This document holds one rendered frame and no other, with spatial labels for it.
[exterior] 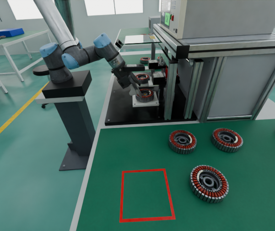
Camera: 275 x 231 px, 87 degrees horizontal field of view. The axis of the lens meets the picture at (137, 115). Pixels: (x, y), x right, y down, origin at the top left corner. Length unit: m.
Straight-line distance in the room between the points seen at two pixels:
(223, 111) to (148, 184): 0.50
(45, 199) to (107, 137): 1.00
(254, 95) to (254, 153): 0.26
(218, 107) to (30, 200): 1.54
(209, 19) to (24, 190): 1.76
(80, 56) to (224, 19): 0.63
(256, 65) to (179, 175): 0.52
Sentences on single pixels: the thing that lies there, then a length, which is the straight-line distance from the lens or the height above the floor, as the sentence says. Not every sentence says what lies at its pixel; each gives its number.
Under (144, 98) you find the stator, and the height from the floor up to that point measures 0.81.
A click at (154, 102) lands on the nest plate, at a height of 0.78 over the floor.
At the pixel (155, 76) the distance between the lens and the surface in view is 0.82.
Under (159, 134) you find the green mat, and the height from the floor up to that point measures 0.75.
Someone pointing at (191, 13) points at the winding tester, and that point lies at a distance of 0.69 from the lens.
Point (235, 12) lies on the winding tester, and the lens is 0.76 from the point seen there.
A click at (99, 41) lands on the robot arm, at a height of 1.11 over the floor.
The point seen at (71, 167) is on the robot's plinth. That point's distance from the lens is 1.61.
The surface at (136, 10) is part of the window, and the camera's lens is 5.48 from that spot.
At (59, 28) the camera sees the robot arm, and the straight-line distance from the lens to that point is 0.83.
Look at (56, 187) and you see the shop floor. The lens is 1.58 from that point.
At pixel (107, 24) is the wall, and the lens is 5.56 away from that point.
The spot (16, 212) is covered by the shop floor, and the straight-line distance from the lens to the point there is 1.64.
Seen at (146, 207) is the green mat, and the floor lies 0.75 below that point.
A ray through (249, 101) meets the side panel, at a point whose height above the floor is 0.85.
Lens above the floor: 1.24
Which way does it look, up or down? 38 degrees down
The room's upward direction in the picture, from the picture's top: 3 degrees counter-clockwise
